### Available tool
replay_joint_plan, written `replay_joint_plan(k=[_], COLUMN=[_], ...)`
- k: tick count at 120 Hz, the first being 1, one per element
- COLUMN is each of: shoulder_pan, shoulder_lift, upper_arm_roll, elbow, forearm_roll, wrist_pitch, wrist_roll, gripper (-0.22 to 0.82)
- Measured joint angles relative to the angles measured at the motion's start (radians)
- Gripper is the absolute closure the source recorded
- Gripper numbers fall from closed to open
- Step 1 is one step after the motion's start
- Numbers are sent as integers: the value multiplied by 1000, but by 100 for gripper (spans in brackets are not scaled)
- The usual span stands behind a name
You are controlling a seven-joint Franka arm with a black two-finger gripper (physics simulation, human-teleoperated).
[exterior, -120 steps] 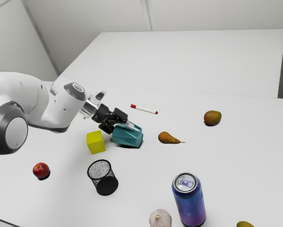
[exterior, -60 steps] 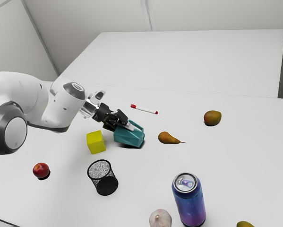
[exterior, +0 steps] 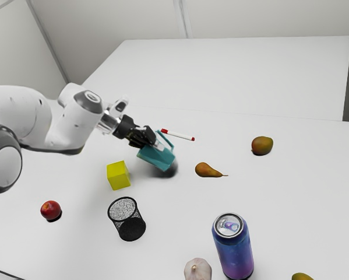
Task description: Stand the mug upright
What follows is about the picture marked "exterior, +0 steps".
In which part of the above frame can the white marker with red caps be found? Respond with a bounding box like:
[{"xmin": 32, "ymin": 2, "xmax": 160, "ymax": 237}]
[{"xmin": 160, "ymin": 128, "xmax": 196, "ymax": 142}]

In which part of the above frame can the teal faceted mug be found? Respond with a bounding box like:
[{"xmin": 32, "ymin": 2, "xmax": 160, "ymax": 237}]
[{"xmin": 136, "ymin": 129, "xmax": 177, "ymax": 172}]

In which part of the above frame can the red apple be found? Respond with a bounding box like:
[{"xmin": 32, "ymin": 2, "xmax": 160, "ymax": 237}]
[{"xmin": 40, "ymin": 200, "xmax": 62, "ymax": 221}]

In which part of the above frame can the white garlic bulb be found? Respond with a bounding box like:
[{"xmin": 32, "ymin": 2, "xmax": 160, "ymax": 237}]
[{"xmin": 184, "ymin": 257, "xmax": 213, "ymax": 280}]

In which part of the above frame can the brown pear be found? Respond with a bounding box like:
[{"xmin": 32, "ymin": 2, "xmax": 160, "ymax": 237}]
[{"xmin": 195, "ymin": 162, "xmax": 229, "ymax": 179}]

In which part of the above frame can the red-green mango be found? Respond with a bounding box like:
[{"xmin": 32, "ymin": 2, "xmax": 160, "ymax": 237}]
[{"xmin": 251, "ymin": 136, "xmax": 274, "ymax": 156}]

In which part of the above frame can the yellow cube block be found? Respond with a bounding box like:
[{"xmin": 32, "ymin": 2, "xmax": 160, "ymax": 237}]
[{"xmin": 106, "ymin": 160, "xmax": 132, "ymax": 191}]

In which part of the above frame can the black mesh pen holder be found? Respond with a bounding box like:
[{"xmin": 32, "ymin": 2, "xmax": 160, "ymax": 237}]
[{"xmin": 107, "ymin": 196, "xmax": 147, "ymax": 242}]

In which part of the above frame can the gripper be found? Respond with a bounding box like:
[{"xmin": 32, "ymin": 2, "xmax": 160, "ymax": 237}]
[{"xmin": 113, "ymin": 114, "xmax": 166, "ymax": 152}]

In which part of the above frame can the blue-purple drink can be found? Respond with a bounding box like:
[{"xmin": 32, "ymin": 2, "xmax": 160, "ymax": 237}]
[{"xmin": 211, "ymin": 212, "xmax": 255, "ymax": 279}]

